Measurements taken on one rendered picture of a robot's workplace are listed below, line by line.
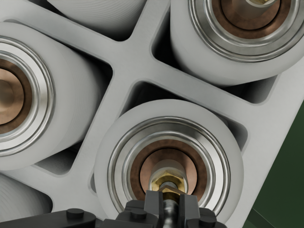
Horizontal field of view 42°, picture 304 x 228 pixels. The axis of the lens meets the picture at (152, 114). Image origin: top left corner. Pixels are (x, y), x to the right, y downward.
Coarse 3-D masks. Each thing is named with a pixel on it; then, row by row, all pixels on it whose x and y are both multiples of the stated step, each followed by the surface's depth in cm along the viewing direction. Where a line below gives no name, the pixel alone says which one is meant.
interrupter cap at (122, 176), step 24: (144, 120) 24; (168, 120) 24; (120, 144) 24; (144, 144) 24; (168, 144) 24; (192, 144) 24; (216, 144) 24; (120, 168) 24; (144, 168) 25; (192, 168) 24; (216, 168) 24; (120, 192) 24; (144, 192) 25; (192, 192) 24; (216, 192) 24; (216, 216) 24
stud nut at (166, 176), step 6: (162, 174) 21; (168, 174) 21; (174, 174) 21; (156, 180) 21; (162, 180) 21; (168, 180) 21; (174, 180) 21; (180, 180) 21; (156, 186) 21; (180, 186) 21
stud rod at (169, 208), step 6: (162, 186) 20; (174, 186) 20; (168, 204) 16; (174, 204) 16; (168, 210) 16; (174, 210) 16; (168, 216) 16; (174, 216) 16; (168, 222) 16; (174, 222) 16
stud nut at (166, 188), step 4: (164, 188) 17; (168, 188) 17; (172, 188) 17; (164, 192) 17; (168, 192) 17; (172, 192) 17; (176, 192) 17; (180, 192) 17; (184, 192) 18; (164, 196) 17; (168, 196) 17; (172, 196) 17; (176, 196) 17; (176, 200) 17
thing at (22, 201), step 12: (0, 180) 32; (12, 180) 33; (0, 192) 30; (12, 192) 31; (24, 192) 33; (36, 192) 35; (0, 204) 29; (12, 204) 30; (24, 204) 32; (36, 204) 34; (48, 204) 36; (0, 216) 28; (12, 216) 29; (24, 216) 31
